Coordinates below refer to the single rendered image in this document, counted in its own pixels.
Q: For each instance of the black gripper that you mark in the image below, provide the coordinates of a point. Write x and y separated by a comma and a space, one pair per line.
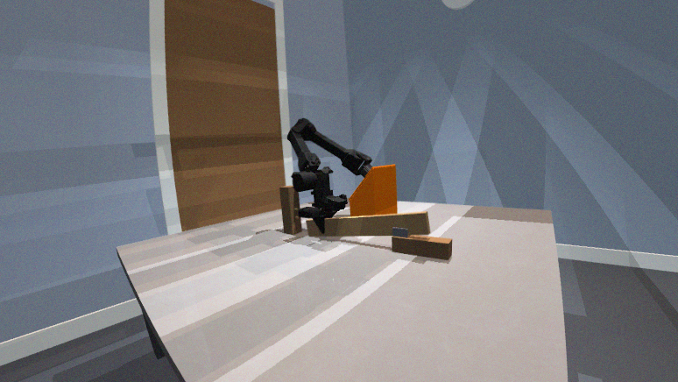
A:
316, 212

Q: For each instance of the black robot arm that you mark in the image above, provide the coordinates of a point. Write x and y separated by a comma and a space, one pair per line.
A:
308, 176

